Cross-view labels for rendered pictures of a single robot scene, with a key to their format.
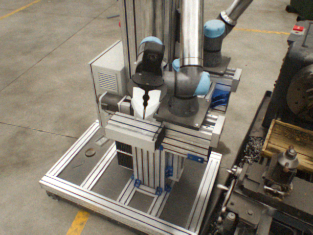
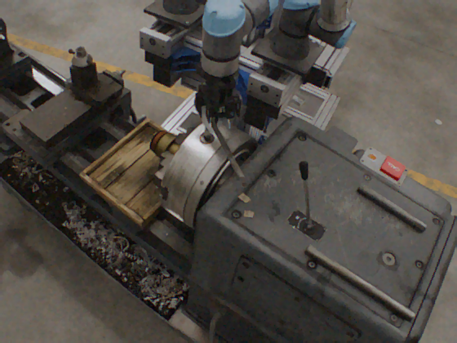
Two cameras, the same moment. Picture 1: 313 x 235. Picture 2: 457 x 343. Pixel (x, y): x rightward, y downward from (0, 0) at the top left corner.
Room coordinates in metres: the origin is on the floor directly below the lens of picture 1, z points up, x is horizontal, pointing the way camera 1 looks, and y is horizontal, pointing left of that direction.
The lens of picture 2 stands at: (1.21, -1.68, 2.07)
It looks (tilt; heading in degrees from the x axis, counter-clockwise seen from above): 52 degrees down; 88
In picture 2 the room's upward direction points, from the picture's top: 10 degrees clockwise
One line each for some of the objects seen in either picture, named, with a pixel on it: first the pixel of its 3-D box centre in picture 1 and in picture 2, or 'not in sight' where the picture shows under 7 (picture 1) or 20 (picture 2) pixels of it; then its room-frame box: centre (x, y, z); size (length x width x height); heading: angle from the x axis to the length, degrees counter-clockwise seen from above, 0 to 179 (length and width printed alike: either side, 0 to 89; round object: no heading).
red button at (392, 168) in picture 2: (298, 29); (392, 169); (1.69, -0.94, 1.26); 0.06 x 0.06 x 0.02; 60
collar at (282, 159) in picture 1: (288, 158); (82, 57); (0.67, -0.52, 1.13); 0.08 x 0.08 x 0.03
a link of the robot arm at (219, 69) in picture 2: not in sight; (221, 59); (1.19, -0.99, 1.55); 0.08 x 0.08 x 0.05
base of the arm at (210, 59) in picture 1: (210, 53); (292, 37); (1.42, -0.32, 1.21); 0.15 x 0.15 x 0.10
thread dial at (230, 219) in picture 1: (229, 220); not in sight; (0.57, -0.32, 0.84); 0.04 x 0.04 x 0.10; 60
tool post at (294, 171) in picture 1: (284, 168); (83, 73); (0.67, -0.52, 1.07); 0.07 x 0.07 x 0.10; 60
